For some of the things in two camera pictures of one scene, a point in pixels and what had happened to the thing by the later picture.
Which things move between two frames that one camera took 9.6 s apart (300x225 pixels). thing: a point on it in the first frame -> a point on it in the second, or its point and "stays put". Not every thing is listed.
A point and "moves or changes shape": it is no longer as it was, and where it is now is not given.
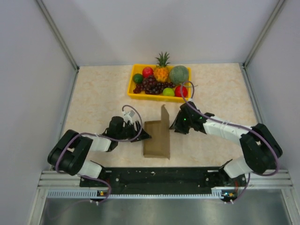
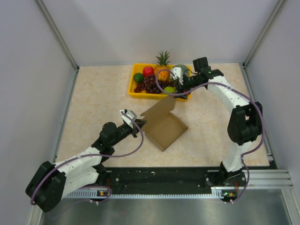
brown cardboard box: [158, 145] moves or changes shape
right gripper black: [177, 126] -> [181, 88]
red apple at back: [146, 71] stays put
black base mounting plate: [163, 180] stays put
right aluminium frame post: [264, 33] stays put
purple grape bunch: [150, 85] stays put
